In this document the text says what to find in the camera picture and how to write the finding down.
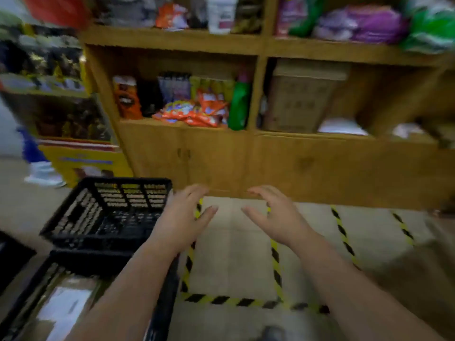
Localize green white packaged bags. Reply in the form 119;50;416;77
401;0;455;55

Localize row of yellow green packets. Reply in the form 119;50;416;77
190;76;235;103

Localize purple packaged bags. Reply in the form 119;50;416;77
312;5;408;45

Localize wooden cupboard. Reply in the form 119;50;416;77
78;0;455;212

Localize row of purple packets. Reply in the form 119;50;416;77
158;72;192;103

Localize orange white snack bag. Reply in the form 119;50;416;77
155;3;189;31

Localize black crate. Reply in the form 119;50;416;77
39;177;174;252
0;250;180;341

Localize black snack packet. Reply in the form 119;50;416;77
136;80;164;117

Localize person's left forearm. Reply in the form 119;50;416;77
65;241;180;341

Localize pile of orange snack packets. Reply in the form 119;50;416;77
153;90;230;128

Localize person's left hand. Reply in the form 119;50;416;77
147;184;219;258

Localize yellow cardboard display stand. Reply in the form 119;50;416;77
0;24;134;188

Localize grey perforated shoe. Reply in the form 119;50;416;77
261;325;287;341

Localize person's right hand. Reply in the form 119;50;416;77
241;184;317;252

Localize brown taped cardboard parcel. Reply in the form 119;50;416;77
14;275;104;341

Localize pink packet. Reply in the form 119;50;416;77
275;0;308;38

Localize pile of grey packets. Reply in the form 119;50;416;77
94;0;157;27

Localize person's right forearm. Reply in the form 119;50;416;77
293;232;445;341

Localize white paper stack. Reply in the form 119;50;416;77
317;117;369;136

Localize green plastic bottle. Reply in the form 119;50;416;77
227;72;252;131

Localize red plastic bag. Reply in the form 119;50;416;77
23;0;90;29

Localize printed cardboard carton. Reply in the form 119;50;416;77
264;59;353;134

